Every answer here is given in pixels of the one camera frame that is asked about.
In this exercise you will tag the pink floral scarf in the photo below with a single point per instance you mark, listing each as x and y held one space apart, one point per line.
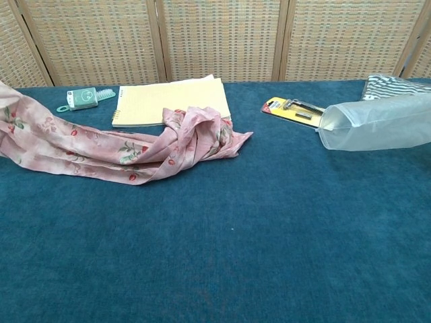
101 151

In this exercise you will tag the clear plastic zip bag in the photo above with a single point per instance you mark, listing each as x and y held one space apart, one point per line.
377 124

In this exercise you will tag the striped garment in clear bag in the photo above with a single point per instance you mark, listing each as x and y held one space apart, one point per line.
387 85

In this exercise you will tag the tan spiral notebook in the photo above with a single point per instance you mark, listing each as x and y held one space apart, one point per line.
168 99

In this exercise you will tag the white paper sheets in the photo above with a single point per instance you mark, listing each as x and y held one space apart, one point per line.
198 79

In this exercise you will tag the razor in yellow blister pack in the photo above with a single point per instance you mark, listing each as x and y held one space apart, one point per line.
289 107

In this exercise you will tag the woven bamboo folding screen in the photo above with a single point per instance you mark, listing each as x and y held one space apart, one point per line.
222 33

